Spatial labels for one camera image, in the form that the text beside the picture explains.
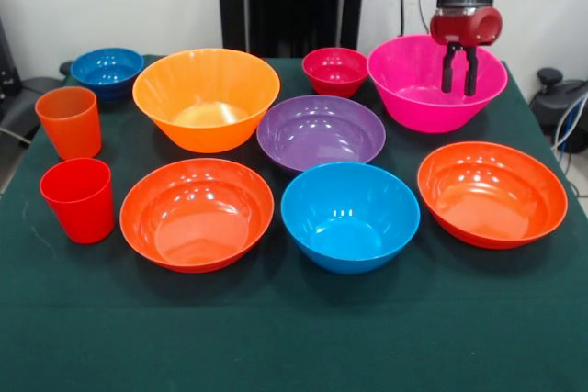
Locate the small crimson bowl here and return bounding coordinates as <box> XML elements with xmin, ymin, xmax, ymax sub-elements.
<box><xmin>301</xmin><ymin>47</ymin><xmax>370</xmax><ymax>99</ymax></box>

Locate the large orange bowl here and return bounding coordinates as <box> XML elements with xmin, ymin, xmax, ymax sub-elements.
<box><xmin>131</xmin><ymin>48</ymin><xmax>281</xmax><ymax>154</ymax></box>

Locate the red-orange bowl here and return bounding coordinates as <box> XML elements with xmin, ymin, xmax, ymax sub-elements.
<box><xmin>119</xmin><ymin>157</ymin><xmax>276</xmax><ymax>274</ymax></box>
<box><xmin>416</xmin><ymin>140</ymin><xmax>570</xmax><ymax>251</ymax></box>

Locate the tangle of cables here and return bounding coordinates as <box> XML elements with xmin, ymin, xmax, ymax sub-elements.
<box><xmin>553</xmin><ymin>91</ymin><xmax>588</xmax><ymax>173</ymax></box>

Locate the light blue bowl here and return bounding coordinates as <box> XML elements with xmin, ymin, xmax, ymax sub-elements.
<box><xmin>280</xmin><ymin>162</ymin><xmax>422</xmax><ymax>276</ymax></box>

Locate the dark green tablecloth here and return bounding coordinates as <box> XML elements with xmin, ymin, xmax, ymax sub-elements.
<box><xmin>0</xmin><ymin>54</ymin><xmax>588</xmax><ymax>392</ymax></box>

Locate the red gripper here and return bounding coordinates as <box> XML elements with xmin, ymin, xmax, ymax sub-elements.
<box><xmin>430</xmin><ymin>5</ymin><xmax>503</xmax><ymax>97</ymax></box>

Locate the orange cup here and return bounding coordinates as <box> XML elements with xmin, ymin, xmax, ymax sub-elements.
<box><xmin>34</xmin><ymin>85</ymin><xmax>103</xmax><ymax>162</ymax></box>

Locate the purple bowl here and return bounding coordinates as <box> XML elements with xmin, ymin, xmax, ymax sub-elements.
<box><xmin>255</xmin><ymin>94</ymin><xmax>387</xmax><ymax>177</ymax></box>

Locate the red cup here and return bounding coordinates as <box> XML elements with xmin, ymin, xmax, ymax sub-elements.
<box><xmin>39</xmin><ymin>157</ymin><xmax>116</xmax><ymax>245</ymax></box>

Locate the large pink bowl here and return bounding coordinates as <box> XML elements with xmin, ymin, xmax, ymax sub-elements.
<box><xmin>367</xmin><ymin>34</ymin><xmax>509</xmax><ymax>134</ymax></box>

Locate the small dark blue bowl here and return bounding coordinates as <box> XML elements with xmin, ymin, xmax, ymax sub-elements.
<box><xmin>70</xmin><ymin>47</ymin><xmax>145</xmax><ymax>103</ymax></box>

